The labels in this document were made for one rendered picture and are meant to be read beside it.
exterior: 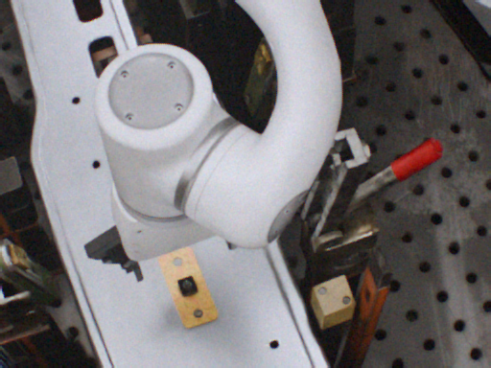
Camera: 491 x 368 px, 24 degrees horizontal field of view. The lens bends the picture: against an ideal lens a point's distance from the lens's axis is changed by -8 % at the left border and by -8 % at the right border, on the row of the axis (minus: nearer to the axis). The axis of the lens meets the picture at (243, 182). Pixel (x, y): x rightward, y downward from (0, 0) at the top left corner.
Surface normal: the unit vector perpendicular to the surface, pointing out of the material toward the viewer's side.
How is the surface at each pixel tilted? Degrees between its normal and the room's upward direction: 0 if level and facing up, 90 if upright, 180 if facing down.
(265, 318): 0
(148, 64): 6
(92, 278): 0
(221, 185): 30
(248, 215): 49
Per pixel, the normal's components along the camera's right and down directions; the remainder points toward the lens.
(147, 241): 0.25, 0.89
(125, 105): -0.10, -0.33
